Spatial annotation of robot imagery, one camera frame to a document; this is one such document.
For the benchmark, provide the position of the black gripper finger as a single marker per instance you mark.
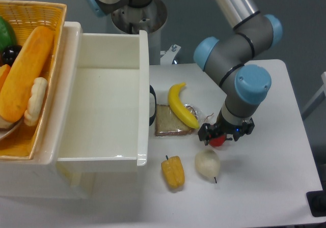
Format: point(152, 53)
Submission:
point(206, 133)
point(245, 128)

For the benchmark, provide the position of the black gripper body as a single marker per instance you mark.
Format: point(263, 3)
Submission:
point(225, 127)

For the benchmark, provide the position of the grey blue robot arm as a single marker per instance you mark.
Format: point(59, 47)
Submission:
point(226, 62)

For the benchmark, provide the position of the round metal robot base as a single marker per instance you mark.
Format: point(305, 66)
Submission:
point(150, 18)

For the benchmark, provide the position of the red bell pepper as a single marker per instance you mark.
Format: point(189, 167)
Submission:
point(219, 141)

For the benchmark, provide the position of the bread slice in plastic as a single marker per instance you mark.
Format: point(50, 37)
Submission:
point(168, 124)

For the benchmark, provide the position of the yellow banana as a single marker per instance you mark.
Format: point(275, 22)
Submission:
point(178, 108)

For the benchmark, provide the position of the yellow bell pepper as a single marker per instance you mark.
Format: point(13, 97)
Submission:
point(173, 171)

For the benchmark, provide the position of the black device at edge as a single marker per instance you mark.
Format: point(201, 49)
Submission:
point(316, 201)

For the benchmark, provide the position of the white plastic drawer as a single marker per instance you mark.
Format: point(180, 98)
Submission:
point(107, 125)

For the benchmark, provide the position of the white drawer cabinet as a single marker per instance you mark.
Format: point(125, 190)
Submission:
point(43, 176)

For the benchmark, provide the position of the cream croissant pastry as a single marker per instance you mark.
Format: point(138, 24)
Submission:
point(35, 102)

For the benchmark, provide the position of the orange baguette bread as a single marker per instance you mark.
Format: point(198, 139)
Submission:
point(28, 65)

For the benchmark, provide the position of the white plate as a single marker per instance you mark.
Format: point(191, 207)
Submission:
point(6, 132)

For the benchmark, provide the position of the yellow woven basket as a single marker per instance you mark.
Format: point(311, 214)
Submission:
point(24, 17)

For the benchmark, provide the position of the dark purple grapes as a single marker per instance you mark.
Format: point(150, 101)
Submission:
point(10, 54)

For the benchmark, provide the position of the green vegetable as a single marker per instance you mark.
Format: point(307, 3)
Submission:
point(8, 37)

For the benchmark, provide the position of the black drawer handle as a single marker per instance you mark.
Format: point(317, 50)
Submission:
point(153, 103)

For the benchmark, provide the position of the white frame at right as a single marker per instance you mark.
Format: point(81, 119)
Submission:
point(315, 100)

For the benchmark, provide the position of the white metal bracket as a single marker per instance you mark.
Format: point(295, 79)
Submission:
point(170, 56)

